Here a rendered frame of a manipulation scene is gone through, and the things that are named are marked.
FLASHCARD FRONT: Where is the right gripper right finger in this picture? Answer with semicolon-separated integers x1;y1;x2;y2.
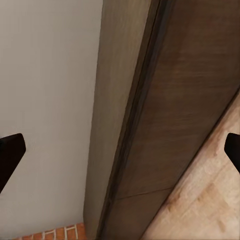
224;132;240;173

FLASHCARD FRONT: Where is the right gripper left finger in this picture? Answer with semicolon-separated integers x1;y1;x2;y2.
0;133;26;193

